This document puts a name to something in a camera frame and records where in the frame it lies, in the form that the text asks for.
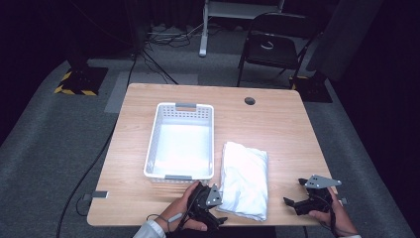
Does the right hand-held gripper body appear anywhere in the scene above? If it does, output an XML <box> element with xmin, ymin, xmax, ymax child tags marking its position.
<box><xmin>292</xmin><ymin>174</ymin><xmax>343</xmax><ymax>216</ymax></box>

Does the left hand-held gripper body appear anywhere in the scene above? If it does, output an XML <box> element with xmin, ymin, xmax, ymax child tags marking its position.
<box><xmin>186</xmin><ymin>181</ymin><xmax>223</xmax><ymax>221</ymax></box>

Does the white cloth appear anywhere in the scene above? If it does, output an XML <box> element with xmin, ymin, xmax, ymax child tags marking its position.
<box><xmin>216</xmin><ymin>141</ymin><xmax>269</xmax><ymax>222</ymax></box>

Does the white plastic basket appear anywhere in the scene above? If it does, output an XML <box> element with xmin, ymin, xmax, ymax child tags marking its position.
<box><xmin>143</xmin><ymin>102</ymin><xmax>216</xmax><ymax>184</ymax></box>

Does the person's left hand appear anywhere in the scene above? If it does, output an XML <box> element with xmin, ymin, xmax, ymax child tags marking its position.
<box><xmin>163</xmin><ymin>180</ymin><xmax>208</xmax><ymax>233</ymax></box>

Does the person's right hand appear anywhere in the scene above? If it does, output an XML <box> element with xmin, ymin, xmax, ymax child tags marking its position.
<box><xmin>308</xmin><ymin>186</ymin><xmax>360</xmax><ymax>238</ymax></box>

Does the black base with striped tape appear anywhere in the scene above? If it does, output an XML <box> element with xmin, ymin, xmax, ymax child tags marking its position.
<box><xmin>289</xmin><ymin>74</ymin><xmax>334</xmax><ymax>104</ymax></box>
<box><xmin>53</xmin><ymin>66</ymin><xmax>110</xmax><ymax>97</ymax></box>

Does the black folding chair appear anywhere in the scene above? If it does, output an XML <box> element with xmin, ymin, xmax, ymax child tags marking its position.
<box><xmin>236</xmin><ymin>12</ymin><xmax>321</xmax><ymax>90</ymax></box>

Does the black tripod stand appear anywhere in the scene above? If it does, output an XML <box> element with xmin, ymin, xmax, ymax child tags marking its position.
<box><xmin>124</xmin><ymin>0</ymin><xmax>180</xmax><ymax>85</ymax></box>

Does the grey padded panel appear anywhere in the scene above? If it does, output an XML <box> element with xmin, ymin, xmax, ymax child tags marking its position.
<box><xmin>305</xmin><ymin>0</ymin><xmax>386</xmax><ymax>82</ymax></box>

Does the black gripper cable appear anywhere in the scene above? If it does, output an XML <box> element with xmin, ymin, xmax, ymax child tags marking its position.
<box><xmin>325</xmin><ymin>196</ymin><xmax>339</xmax><ymax>238</ymax></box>

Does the grey wrist strap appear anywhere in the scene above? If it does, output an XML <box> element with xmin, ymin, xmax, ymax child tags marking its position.
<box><xmin>147</xmin><ymin>212</ymin><xmax>184</xmax><ymax>233</ymax></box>

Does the black floor cable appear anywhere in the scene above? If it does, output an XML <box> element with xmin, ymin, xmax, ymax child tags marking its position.
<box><xmin>55</xmin><ymin>54</ymin><xmax>139</xmax><ymax>238</ymax></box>

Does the white desk frame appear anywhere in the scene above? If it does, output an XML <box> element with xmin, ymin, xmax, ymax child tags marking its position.
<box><xmin>198</xmin><ymin>0</ymin><xmax>286</xmax><ymax>59</ymax></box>

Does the bundle of floor cables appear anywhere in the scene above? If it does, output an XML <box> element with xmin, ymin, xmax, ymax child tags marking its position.
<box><xmin>145</xmin><ymin>22</ymin><xmax>207</xmax><ymax>50</ymax></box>

